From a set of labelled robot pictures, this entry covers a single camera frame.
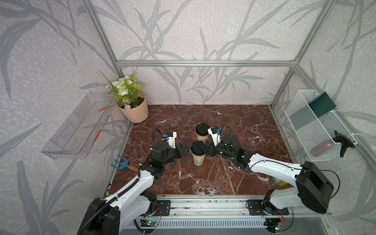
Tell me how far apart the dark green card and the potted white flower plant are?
100 cm

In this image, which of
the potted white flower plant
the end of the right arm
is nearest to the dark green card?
the end of the right arm

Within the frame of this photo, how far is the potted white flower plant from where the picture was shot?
2.94 ft

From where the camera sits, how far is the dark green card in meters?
0.70
